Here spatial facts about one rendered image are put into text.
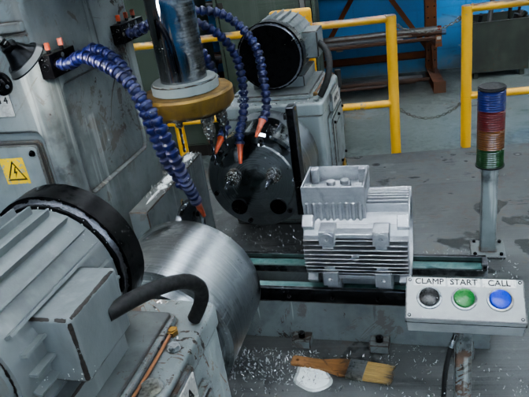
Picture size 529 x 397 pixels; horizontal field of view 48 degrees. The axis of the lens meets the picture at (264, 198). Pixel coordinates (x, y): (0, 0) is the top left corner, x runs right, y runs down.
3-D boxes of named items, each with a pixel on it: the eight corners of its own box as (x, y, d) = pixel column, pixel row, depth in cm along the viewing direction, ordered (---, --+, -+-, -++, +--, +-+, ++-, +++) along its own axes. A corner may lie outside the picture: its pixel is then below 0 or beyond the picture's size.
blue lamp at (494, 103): (478, 113, 130) (478, 94, 128) (476, 105, 135) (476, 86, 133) (507, 113, 128) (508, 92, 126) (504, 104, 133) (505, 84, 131)
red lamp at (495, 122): (477, 133, 132) (478, 113, 130) (475, 124, 137) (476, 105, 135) (506, 131, 130) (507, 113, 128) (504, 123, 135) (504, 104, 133)
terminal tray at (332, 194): (303, 221, 115) (299, 188, 112) (313, 197, 124) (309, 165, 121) (365, 221, 112) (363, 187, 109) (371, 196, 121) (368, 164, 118)
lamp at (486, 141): (477, 152, 133) (477, 133, 132) (475, 142, 139) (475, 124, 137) (505, 151, 132) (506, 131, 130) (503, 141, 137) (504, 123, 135)
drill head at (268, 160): (205, 243, 146) (186, 148, 135) (250, 174, 181) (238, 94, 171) (305, 243, 139) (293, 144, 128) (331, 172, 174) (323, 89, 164)
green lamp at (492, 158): (476, 170, 135) (477, 152, 133) (475, 160, 141) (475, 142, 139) (504, 169, 134) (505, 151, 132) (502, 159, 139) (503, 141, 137)
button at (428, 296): (419, 309, 90) (418, 304, 89) (419, 291, 92) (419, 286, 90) (439, 309, 89) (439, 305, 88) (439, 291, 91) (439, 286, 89)
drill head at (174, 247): (57, 469, 89) (3, 336, 78) (156, 317, 120) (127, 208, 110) (212, 491, 82) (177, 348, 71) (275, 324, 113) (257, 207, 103)
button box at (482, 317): (406, 331, 93) (404, 317, 89) (407, 289, 97) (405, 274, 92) (524, 337, 88) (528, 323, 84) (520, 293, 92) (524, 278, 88)
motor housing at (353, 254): (308, 299, 118) (297, 215, 110) (323, 249, 135) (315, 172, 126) (411, 303, 113) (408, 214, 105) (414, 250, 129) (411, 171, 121)
